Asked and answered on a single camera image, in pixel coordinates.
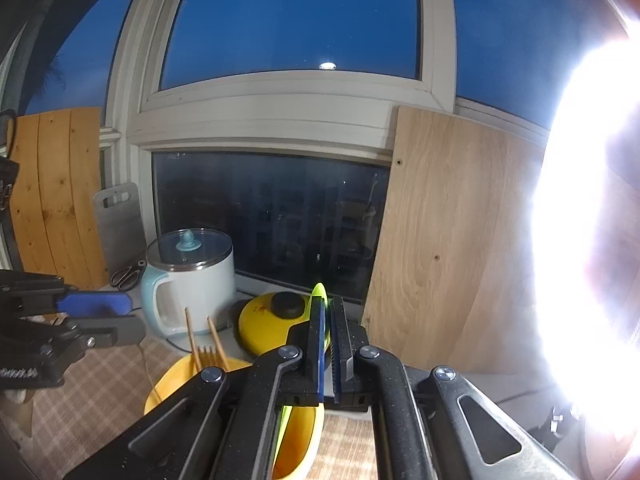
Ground light wood panel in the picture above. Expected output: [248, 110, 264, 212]
[360, 104, 552, 377]

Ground white window frame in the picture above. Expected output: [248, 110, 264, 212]
[100, 0, 553, 313]

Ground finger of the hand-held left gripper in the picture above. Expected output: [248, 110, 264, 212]
[0, 269, 134, 319]
[0, 316, 147, 351]

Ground scissors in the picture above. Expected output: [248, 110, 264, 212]
[109, 259, 147, 292]

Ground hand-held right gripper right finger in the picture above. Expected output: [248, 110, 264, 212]
[329, 296, 578, 480]

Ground yellow lid with black knob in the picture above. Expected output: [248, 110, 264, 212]
[237, 291, 315, 357]

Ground green plastic spoon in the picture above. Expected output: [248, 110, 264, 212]
[274, 282, 333, 466]

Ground yellow plastic cup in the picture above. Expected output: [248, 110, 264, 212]
[143, 354, 327, 480]

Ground yellow fork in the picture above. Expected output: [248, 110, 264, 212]
[192, 344, 219, 368]

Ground pine wooden board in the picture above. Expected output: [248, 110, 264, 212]
[9, 106, 112, 292]

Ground white electric pot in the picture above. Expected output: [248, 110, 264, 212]
[140, 228, 237, 337]

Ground red-tipped wooden chopstick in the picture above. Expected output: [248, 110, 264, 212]
[207, 315, 231, 372]

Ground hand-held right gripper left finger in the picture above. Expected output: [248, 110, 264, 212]
[64, 296, 327, 480]

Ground grey cutting board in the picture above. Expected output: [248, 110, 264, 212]
[92, 182, 149, 287]

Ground plaid blanket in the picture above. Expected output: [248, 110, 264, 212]
[0, 335, 378, 480]

